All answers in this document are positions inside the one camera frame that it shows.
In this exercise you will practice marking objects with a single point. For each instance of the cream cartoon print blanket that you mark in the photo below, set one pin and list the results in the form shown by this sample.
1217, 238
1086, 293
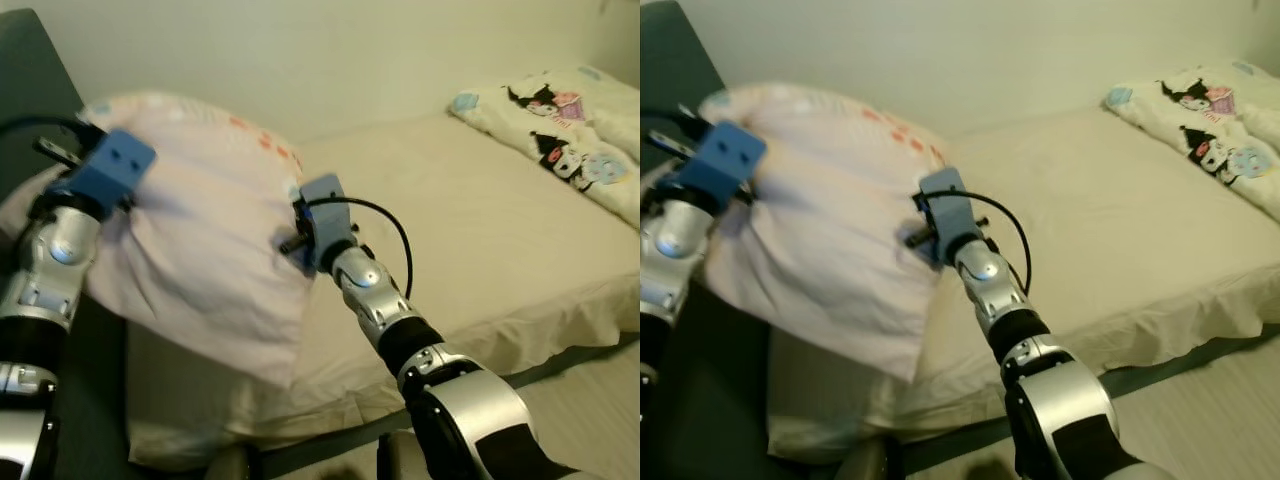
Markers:
1230, 130
590, 130

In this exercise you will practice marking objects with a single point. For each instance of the pink pillow with orange dots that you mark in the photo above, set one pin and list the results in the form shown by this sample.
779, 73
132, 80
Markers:
830, 240
200, 250

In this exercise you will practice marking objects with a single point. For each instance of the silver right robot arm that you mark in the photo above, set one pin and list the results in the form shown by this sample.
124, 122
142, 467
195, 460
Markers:
990, 280
370, 290

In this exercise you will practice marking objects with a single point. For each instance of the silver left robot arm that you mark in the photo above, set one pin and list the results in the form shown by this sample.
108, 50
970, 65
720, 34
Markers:
680, 240
60, 250

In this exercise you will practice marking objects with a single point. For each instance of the cream sheeted mattress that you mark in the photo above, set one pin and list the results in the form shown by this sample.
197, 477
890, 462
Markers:
480, 230
1120, 220

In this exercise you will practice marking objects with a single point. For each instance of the robot left leg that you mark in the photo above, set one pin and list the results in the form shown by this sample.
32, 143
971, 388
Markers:
235, 465
875, 462

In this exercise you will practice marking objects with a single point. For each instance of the robot leg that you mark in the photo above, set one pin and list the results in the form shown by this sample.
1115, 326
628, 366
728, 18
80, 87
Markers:
875, 462
990, 470
400, 458
235, 465

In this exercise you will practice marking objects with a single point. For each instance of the robot right leg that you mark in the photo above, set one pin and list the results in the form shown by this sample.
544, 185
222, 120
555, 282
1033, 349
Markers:
990, 470
400, 458

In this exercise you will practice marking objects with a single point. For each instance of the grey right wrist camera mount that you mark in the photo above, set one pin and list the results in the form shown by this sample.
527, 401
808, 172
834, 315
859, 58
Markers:
945, 205
325, 210

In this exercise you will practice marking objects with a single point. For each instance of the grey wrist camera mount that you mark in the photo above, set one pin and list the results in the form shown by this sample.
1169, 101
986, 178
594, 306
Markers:
110, 170
945, 205
325, 210
725, 165

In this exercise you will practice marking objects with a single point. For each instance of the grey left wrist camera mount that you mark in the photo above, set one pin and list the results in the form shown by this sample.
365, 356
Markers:
725, 165
110, 170

